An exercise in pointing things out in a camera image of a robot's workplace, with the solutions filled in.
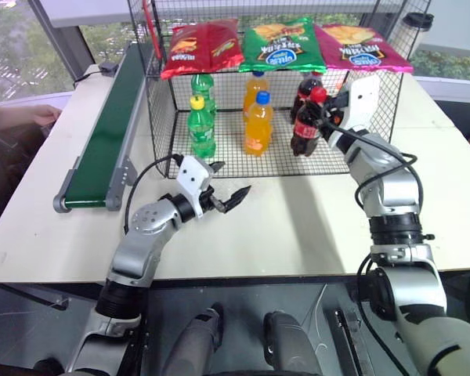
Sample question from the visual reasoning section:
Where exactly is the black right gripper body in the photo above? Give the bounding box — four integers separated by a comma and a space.
327, 92, 349, 128

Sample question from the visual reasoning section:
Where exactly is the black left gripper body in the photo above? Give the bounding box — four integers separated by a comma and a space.
201, 184, 229, 215

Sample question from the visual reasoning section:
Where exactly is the cola bottle red cap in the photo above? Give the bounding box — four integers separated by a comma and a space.
289, 85, 329, 158
290, 71, 324, 123

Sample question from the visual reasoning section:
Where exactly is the green conveyor belt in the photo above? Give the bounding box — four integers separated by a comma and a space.
53, 42, 152, 214

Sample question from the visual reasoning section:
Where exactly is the person's bare hand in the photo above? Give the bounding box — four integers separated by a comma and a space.
22, 104, 63, 127

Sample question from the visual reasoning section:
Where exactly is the green soda bottle yellow cap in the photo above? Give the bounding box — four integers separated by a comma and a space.
186, 95, 218, 159

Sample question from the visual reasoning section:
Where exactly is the orange soda bottle blue cap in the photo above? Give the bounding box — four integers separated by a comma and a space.
242, 70, 270, 122
243, 90, 275, 158

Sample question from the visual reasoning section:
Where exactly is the magenta chip bag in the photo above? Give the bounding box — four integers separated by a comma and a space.
313, 23, 414, 74

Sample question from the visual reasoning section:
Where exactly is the green chip bag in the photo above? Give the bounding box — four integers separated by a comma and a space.
237, 16, 328, 74

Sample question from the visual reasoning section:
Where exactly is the white tumbler black lid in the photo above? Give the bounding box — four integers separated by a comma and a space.
387, 12, 436, 60

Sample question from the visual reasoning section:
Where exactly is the red chip bag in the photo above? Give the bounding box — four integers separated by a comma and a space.
160, 18, 246, 81

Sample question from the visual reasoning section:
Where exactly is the dark rounded robot leg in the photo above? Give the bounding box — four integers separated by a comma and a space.
160, 301, 226, 376
262, 309, 327, 376

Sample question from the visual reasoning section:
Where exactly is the red plastic strip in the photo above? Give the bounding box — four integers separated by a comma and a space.
142, 0, 162, 59

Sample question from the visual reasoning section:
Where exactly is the person's dark clothed body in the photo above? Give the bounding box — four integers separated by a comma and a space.
0, 100, 48, 238

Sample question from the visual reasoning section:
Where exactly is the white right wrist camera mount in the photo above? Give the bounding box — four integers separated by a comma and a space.
338, 73, 381, 133

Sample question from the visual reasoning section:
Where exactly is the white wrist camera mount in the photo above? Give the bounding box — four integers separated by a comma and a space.
338, 73, 381, 133
175, 154, 217, 219

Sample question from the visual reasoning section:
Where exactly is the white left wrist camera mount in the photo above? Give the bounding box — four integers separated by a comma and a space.
175, 154, 217, 219

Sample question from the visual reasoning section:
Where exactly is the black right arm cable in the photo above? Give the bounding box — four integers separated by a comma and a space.
316, 119, 419, 208

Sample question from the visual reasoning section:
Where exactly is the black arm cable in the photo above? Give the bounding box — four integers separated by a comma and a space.
121, 154, 186, 237
316, 119, 419, 208

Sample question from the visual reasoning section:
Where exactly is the black wire rack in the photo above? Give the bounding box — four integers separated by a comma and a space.
126, 0, 435, 180

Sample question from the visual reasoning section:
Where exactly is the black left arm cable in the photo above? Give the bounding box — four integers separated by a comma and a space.
121, 154, 186, 237

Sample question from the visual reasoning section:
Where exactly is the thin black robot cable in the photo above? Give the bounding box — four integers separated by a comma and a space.
356, 253, 407, 376

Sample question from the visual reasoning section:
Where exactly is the thin black adapter cable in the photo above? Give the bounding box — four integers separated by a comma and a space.
71, 69, 103, 89

